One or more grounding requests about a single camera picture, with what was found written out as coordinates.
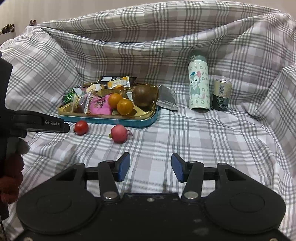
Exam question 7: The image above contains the red tomato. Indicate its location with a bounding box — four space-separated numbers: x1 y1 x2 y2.
73 120 89 136

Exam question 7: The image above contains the small red radish apple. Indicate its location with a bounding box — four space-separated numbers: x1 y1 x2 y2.
109 125 132 144

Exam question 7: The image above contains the clear date snack packet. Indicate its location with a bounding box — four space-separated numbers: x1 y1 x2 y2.
72 93 94 114

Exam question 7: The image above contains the green candy wrapper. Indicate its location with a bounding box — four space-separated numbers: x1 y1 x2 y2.
62 88 80 104

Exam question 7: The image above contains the pink snack packet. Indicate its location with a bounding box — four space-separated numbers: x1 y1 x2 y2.
89 95 112 115

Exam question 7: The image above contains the orange in tin back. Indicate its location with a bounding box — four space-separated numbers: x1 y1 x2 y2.
108 93 123 109

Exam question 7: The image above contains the orange in tin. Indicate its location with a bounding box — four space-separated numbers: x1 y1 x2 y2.
116 98 134 115
108 93 123 109

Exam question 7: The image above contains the red knitted sleeve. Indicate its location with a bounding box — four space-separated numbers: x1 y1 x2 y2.
1 137 30 205

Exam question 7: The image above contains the black snack packet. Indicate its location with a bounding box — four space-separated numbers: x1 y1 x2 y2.
97 76 137 86

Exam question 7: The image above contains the orange in tin front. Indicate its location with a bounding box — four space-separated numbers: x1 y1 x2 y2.
116 98 134 115

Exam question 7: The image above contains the teal gold snack tin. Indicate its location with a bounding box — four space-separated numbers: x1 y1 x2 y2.
58 85 159 128

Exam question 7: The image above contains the yellow pastry packet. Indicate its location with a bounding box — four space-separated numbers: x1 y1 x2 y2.
107 76 130 89

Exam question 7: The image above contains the cartoon cat thermos bottle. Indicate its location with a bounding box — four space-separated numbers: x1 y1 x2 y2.
188 50 211 110

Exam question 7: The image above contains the silver foil wrapper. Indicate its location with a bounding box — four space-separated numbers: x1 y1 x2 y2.
156 85 178 111

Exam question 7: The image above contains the brown passion fruit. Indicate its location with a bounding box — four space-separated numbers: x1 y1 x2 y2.
132 84 156 108

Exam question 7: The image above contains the green beverage can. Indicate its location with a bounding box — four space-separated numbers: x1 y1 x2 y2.
212 79 232 111

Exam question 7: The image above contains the white box with dark item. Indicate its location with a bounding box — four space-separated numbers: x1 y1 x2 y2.
0 24 15 35

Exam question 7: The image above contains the plaid sofa cover cloth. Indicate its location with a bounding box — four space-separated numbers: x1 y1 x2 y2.
1 1 295 240

